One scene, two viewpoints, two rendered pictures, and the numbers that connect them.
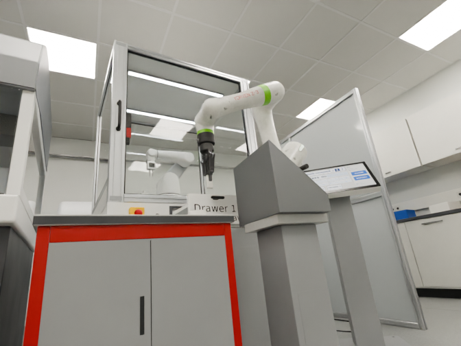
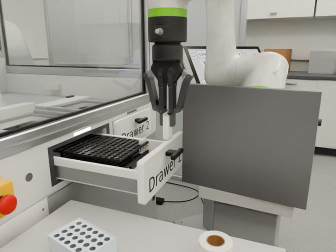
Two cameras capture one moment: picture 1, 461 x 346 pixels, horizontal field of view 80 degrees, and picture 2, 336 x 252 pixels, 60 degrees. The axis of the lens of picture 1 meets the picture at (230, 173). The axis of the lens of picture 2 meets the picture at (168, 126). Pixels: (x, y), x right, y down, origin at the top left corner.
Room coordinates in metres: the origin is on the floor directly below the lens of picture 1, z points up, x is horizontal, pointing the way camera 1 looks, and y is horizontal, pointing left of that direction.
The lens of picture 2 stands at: (0.74, 0.53, 1.18)
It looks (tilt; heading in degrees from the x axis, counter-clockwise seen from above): 15 degrees down; 324
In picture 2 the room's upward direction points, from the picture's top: straight up
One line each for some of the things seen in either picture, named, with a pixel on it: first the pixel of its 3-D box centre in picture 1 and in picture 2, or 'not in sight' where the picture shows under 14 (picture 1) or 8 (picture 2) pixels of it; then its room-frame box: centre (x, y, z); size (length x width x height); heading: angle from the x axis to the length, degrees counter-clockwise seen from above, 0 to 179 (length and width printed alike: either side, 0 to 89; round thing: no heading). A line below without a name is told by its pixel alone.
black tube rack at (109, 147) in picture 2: not in sight; (103, 155); (1.54, 0.20, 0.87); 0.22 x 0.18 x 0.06; 32
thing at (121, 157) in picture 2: not in sight; (132, 150); (1.45, 0.15, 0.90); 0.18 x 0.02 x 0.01; 122
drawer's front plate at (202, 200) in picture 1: (215, 205); (164, 162); (1.37, 0.10, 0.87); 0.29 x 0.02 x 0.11; 122
